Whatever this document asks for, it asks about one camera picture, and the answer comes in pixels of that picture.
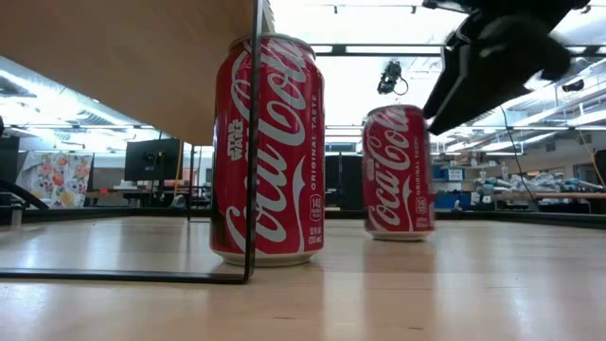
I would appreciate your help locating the red Coca-Cola can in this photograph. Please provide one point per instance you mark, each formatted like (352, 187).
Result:
(397, 180)

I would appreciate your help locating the floral patterned cloth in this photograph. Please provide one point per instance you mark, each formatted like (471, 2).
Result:
(54, 180)

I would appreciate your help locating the wooden shelf black metal frame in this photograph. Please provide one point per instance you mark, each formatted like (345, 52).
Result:
(118, 57)

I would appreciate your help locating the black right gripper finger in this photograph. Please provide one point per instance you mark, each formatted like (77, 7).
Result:
(483, 104)
(459, 80)

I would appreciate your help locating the black cabinet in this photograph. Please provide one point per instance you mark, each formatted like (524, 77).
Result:
(343, 184)

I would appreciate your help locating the Star Wars Coca-Cola can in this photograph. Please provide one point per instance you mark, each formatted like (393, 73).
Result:
(284, 142)

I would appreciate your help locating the black ceiling device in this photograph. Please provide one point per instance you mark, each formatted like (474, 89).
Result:
(573, 85)

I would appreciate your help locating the blue storage bins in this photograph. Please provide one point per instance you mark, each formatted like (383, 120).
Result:
(452, 176)

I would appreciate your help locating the black overhead camera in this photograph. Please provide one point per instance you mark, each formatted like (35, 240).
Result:
(390, 78)

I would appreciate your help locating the cluttered wooden workbench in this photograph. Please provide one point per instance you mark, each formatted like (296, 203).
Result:
(544, 194)

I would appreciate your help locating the black computer monitor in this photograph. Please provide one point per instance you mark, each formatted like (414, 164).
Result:
(151, 161)

